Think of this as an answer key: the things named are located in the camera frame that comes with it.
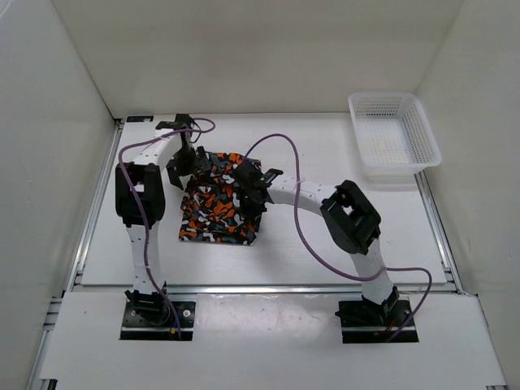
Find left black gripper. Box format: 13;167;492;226
166;145;210;189

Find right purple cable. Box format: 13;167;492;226
243;133;433;342

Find white plastic basket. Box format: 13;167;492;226
348;92;442;184

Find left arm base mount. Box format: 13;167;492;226
119;290;196;341

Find front aluminium rail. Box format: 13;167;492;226
167;284;362;294

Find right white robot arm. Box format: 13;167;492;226
231;158;399;325

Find orange camouflage shorts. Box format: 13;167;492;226
179;152;262;245

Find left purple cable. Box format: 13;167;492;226
118;117;216;340

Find purple cable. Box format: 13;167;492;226
118;117;216;340
243;133;433;342

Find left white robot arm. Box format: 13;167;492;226
115;114;216;335

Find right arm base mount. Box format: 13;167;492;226
335;300;419;344

